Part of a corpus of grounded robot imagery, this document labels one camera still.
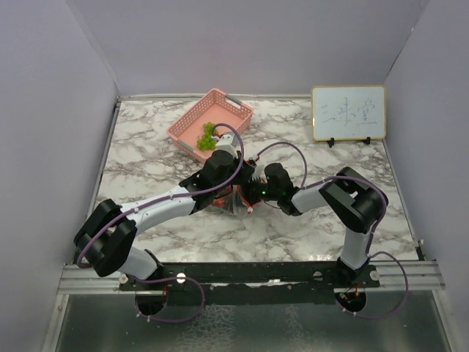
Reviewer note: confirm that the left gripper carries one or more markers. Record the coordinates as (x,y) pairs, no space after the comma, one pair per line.
(245,173)

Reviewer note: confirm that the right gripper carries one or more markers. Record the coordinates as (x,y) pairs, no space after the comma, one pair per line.
(248,190)

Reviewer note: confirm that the clear zip top bag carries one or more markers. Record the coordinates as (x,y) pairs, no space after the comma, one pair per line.
(239,200)

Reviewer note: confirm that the green fake grapes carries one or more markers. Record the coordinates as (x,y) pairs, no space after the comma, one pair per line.
(207,141)

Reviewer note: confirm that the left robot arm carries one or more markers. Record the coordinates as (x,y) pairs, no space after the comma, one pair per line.
(105,241)

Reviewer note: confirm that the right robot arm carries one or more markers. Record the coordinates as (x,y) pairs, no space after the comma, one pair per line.
(358,203)

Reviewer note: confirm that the red fake fruit bunch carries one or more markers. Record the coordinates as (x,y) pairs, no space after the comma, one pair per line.
(227,202)

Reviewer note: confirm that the pink plastic basket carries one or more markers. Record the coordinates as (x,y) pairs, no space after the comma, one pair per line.
(214,108)

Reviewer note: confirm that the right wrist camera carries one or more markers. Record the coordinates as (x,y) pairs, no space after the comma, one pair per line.
(258,168)

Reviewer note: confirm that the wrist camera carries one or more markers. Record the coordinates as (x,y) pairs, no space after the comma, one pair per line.
(229,143)
(258,168)

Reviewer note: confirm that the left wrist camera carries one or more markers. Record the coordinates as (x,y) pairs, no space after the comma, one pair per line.
(229,143)

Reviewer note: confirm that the small whiteboard yellow frame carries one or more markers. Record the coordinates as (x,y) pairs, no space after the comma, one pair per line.
(349,113)

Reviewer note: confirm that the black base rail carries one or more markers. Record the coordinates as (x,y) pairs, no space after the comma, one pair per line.
(192,284)

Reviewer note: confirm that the aluminium frame rail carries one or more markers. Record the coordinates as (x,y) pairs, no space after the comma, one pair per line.
(378,275)

